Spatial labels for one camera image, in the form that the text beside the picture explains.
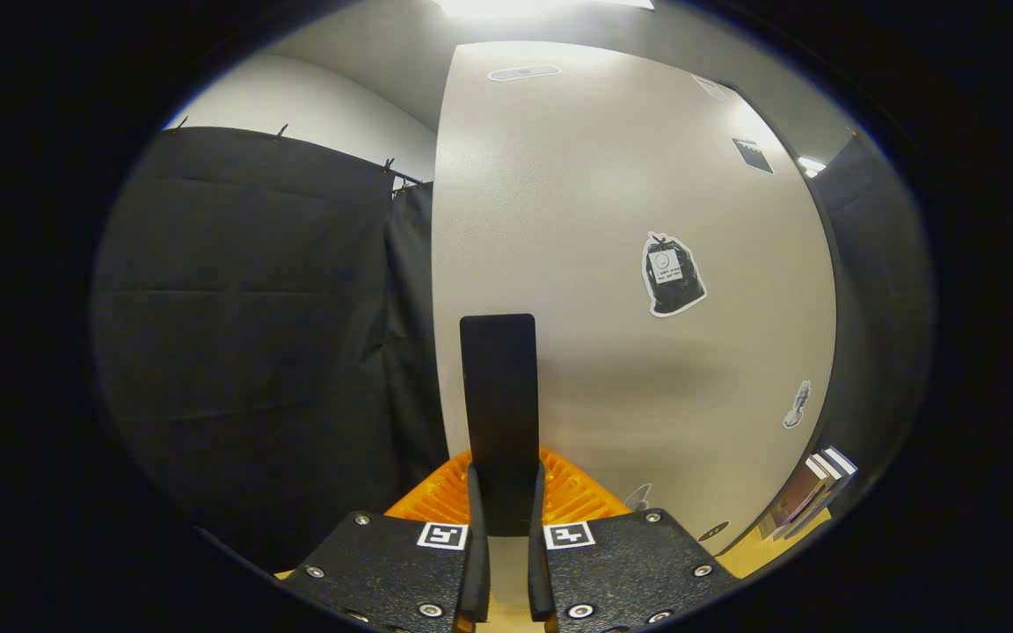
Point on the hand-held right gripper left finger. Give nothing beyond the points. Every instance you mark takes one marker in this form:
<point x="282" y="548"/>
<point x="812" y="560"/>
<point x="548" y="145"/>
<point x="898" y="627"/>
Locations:
<point x="477" y="571"/>

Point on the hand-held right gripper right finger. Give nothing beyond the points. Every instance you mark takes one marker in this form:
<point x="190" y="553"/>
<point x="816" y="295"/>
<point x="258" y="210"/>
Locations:
<point x="537" y="571"/>

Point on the light grey cabinet door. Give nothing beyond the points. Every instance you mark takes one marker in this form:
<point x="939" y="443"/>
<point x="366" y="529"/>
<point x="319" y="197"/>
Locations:
<point x="577" y="220"/>

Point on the white spine book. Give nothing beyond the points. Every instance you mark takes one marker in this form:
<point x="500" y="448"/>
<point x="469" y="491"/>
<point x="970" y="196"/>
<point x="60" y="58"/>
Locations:
<point x="823" y="479"/>

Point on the black backdrop cloth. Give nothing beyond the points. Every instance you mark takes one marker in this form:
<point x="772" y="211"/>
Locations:
<point x="251" y="352"/>

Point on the large ceiling light panel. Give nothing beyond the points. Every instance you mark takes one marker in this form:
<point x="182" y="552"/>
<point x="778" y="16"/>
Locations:
<point x="515" y="5"/>

